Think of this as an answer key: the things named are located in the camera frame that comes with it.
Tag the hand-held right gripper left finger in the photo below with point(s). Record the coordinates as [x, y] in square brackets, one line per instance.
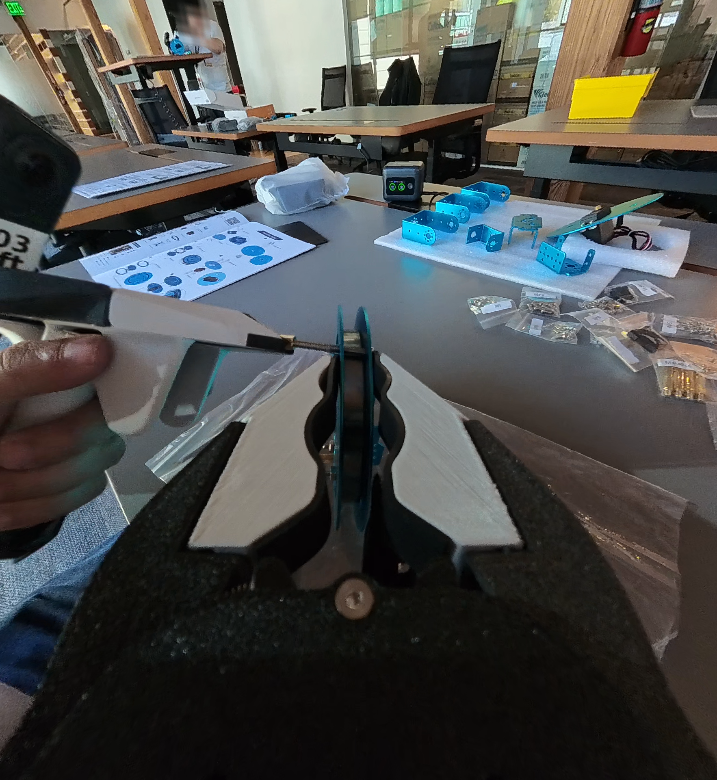
[261, 481]

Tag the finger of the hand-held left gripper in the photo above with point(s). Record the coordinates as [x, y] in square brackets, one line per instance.
[181, 317]

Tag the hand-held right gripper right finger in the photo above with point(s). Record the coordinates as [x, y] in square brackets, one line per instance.
[449, 475]

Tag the blue round turntable base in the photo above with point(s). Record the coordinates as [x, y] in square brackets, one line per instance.
[358, 426]

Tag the brass standoff screw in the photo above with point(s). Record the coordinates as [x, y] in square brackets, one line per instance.
[309, 347]

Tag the wooden standing desk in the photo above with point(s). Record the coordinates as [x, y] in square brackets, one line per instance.
[157, 61]

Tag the grey desk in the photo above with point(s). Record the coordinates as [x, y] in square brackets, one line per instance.
[395, 304]

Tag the person's left hand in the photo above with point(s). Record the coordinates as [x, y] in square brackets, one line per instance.
[35, 372]

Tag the printed instruction booklet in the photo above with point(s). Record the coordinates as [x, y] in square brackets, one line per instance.
[200, 256]

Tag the wood-edged office table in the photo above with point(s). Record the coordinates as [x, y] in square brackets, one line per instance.
[382, 119]
[151, 164]
[626, 131]

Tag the printed paper sheet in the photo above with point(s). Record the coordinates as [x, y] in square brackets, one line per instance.
[151, 178]

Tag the black flat card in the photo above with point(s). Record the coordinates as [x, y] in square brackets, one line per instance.
[302, 233]

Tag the green exit sign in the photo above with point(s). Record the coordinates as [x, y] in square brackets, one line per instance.
[13, 8]

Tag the clear plastic wrap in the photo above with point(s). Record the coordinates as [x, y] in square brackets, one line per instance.
[608, 518]

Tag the white plastic bag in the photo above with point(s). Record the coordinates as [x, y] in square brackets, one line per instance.
[300, 186]

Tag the white foam sheet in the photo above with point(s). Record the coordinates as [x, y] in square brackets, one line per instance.
[504, 262]

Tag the pile of small screw bags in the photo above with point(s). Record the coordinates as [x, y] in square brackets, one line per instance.
[626, 335]

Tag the black cube device green lights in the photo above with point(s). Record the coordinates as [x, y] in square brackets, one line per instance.
[403, 181]

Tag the black office chair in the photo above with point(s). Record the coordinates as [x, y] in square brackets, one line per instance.
[332, 85]
[467, 79]

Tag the teal flat metal plate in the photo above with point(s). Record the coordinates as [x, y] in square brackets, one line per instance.
[614, 210]

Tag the black jacket on chair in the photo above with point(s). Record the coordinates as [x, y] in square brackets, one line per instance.
[401, 82]

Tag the stack of cardboard boxes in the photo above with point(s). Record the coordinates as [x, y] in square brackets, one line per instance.
[532, 79]

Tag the yellow plastic bin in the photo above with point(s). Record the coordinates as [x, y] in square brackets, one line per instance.
[608, 97]

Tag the wooden pillar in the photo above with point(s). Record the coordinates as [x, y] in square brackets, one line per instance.
[590, 49]

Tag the red fire extinguisher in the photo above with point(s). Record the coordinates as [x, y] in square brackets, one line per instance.
[641, 30]

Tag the small blue angle bracket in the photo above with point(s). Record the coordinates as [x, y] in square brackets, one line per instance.
[483, 236]

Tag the wide blue perforated bracket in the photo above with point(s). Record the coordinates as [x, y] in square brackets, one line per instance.
[562, 259]

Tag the long blue metal bracket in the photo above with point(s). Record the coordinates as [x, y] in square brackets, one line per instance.
[486, 192]
[425, 228]
[459, 208]

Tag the grey-blue metal bracket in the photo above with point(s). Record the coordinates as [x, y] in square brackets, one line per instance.
[523, 225]

